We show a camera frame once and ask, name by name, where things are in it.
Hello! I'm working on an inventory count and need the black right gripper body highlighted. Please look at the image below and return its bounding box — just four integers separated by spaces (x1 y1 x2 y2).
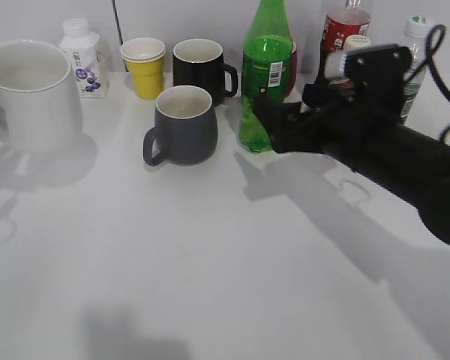
270 97 399 154

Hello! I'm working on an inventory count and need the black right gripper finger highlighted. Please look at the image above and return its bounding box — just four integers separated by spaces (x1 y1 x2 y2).
302 84 356 109
253 96 302 131

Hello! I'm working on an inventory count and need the green soda bottle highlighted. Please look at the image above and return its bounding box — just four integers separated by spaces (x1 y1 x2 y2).
238 0 293 153

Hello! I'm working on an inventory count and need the white ceramic mug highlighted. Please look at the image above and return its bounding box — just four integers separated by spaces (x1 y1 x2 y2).
0 40 83 153

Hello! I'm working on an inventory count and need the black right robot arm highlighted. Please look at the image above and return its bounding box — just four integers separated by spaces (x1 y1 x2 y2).
253 88 450 245

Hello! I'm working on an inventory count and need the yellow paper cup stack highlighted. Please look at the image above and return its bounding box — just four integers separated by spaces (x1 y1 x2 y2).
120 37 166 100

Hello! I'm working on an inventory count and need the dark red ceramic mug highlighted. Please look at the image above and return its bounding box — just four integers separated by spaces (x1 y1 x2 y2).
286 41 297 97

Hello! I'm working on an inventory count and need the brown coffee drink bottle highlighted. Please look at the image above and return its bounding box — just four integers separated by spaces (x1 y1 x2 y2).
324 34 372 89

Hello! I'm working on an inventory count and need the cola bottle red label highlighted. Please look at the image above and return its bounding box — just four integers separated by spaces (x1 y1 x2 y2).
314 0 371 86

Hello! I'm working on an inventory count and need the grey ceramic mug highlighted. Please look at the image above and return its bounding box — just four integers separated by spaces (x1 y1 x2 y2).
142 85 218 167

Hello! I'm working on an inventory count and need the black ceramic mug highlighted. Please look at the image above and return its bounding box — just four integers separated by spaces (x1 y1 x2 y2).
172 38 239 106

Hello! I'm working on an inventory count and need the white yogurt carton bottle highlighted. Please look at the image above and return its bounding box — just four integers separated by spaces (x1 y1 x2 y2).
59 18 110 98

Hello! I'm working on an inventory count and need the clear water bottle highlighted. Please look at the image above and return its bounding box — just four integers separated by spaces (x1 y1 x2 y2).
400 15 434 124

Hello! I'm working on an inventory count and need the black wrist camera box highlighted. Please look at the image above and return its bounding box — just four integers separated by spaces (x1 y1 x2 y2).
323 43 412 114

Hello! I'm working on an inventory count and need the black camera cable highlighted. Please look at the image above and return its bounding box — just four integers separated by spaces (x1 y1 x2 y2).
403 24 450 142

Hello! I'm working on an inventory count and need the black wall cable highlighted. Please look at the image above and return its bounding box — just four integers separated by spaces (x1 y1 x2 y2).
111 0 129 74

